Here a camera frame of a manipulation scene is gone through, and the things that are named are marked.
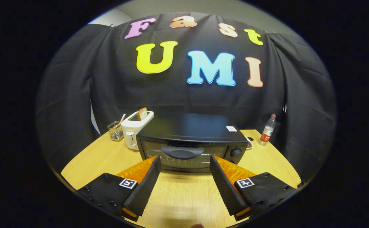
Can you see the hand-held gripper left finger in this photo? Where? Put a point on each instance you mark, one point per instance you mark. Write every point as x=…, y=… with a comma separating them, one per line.
x=146, y=186

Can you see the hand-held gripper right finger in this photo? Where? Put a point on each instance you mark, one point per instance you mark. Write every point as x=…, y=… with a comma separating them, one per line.
x=225, y=186

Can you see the black toaster oven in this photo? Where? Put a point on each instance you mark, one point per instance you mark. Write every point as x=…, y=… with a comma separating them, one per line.
x=187, y=126

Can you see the white bread toaster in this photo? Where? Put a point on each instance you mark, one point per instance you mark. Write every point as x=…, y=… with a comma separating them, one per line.
x=130, y=133

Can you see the white divided bean dish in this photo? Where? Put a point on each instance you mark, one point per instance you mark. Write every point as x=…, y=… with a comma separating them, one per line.
x=250, y=143

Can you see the red label water bottle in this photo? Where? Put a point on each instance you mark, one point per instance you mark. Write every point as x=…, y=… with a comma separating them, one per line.
x=267, y=131

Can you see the pink pen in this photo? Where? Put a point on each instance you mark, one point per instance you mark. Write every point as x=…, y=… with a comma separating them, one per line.
x=122, y=119

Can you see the brown toast slice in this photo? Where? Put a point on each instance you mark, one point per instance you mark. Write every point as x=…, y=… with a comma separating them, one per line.
x=142, y=114

